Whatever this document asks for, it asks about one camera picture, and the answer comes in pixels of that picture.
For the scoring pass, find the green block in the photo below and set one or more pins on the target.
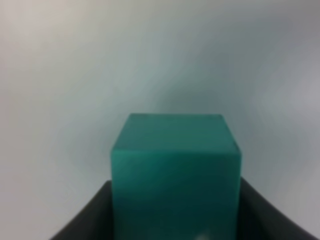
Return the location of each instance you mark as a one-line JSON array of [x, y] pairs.
[[175, 177]]

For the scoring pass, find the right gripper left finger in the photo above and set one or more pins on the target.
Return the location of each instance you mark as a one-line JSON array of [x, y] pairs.
[[95, 220]]

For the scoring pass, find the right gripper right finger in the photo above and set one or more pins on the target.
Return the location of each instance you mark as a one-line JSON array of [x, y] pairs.
[[260, 220]]

